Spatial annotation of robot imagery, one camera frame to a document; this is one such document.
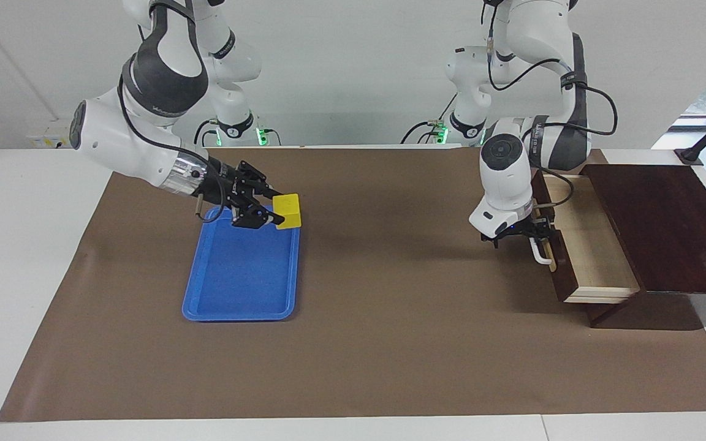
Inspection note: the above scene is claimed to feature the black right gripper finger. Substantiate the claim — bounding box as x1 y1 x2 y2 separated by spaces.
232 205 286 231
239 160 281 200

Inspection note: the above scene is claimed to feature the yellow block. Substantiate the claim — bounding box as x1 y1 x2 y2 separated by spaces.
272 194 302 230

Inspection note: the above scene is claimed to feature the wooden drawer with white handle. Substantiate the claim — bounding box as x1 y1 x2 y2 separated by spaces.
529 170 640 305

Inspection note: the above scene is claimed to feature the blue plastic tray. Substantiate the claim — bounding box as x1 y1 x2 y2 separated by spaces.
181 205 302 322

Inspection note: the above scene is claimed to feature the dark wooden cabinet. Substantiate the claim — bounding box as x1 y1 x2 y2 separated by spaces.
580 164 706 331

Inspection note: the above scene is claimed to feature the brown table mat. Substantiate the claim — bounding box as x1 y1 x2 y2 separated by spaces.
0 146 706 423

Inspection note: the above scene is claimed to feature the black base cable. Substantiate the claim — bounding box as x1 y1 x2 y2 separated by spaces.
194 119 219 148
401 119 449 145

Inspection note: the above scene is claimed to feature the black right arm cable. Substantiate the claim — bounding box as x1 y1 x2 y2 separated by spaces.
117 58 228 218

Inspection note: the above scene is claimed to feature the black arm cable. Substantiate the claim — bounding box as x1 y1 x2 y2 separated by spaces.
117 58 228 218
482 0 618 209

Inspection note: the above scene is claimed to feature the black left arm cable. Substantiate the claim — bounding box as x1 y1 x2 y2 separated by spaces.
482 0 618 209

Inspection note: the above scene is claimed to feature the white wall socket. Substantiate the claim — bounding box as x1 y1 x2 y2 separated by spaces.
27 119 77 149

